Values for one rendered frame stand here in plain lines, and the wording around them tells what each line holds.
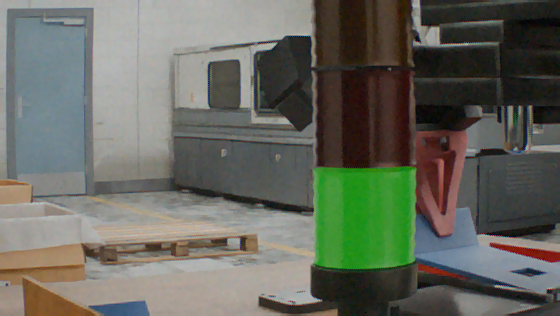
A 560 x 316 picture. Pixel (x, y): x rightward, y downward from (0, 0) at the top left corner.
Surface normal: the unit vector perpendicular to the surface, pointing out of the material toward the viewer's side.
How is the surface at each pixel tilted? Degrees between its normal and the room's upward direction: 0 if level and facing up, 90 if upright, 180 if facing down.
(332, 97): 76
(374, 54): 104
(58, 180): 90
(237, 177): 90
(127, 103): 90
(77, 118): 90
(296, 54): 65
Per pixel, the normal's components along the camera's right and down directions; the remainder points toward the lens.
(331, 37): -0.60, 0.29
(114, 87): 0.48, 0.04
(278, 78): -0.84, 0.04
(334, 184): -0.61, -0.19
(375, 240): 0.11, 0.29
